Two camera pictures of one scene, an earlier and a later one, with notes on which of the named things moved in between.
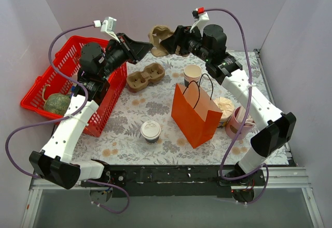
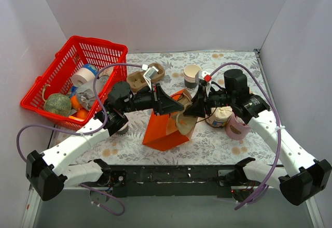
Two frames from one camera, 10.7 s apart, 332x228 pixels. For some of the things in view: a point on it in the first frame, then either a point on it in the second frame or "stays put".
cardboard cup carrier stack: x=137 y=81 stays put
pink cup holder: x=233 y=126 stays put
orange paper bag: x=196 y=114 -> x=162 y=133
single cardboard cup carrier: x=157 y=33 -> x=185 y=123
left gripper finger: x=137 y=50 -> x=164 y=104
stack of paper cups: x=192 y=72 stays put
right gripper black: x=180 y=40 -> x=204 y=103
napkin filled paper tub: x=226 y=108 stays put
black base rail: x=176 y=181 stays put
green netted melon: x=57 y=103 stays put
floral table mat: x=174 y=110 stays put
